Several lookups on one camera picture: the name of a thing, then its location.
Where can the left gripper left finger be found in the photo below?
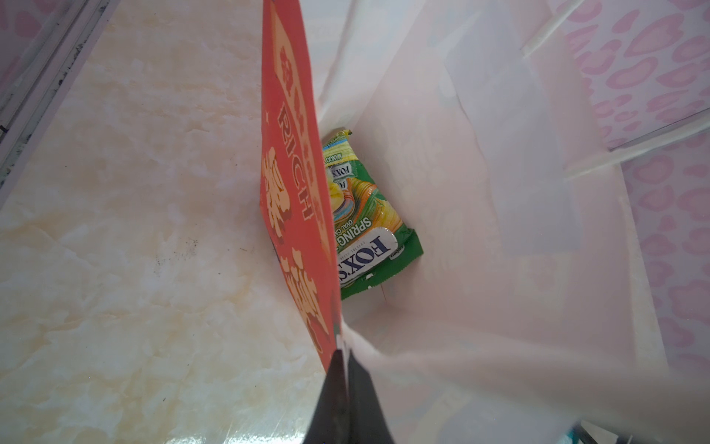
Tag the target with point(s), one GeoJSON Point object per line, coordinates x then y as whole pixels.
{"type": "Point", "coordinates": [330, 422]}

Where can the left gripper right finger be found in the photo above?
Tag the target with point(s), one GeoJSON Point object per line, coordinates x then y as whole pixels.
{"type": "Point", "coordinates": [367, 424]}

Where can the green Fox's candy packet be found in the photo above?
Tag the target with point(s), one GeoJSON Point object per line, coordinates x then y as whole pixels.
{"type": "Point", "coordinates": [373, 242]}

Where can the red white paper bag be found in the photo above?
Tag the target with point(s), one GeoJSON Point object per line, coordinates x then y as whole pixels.
{"type": "Point", "coordinates": [528, 310]}

